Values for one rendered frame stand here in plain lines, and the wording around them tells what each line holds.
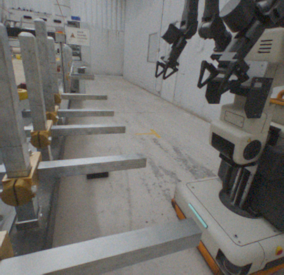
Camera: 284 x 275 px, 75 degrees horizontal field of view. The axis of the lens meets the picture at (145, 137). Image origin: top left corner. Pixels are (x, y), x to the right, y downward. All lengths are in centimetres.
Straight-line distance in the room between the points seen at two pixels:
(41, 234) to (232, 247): 86
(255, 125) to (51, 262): 85
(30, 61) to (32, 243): 45
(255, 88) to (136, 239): 68
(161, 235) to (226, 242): 84
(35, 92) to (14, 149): 26
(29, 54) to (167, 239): 55
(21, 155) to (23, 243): 19
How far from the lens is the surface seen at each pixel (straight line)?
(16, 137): 40
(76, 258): 28
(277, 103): 122
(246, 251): 113
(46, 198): 59
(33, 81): 63
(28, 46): 62
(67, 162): 48
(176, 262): 131
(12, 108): 39
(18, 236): 52
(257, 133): 96
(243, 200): 131
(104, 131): 71
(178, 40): 97
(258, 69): 89
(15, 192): 44
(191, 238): 32
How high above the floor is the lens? 107
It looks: 23 degrees down
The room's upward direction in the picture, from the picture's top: 5 degrees clockwise
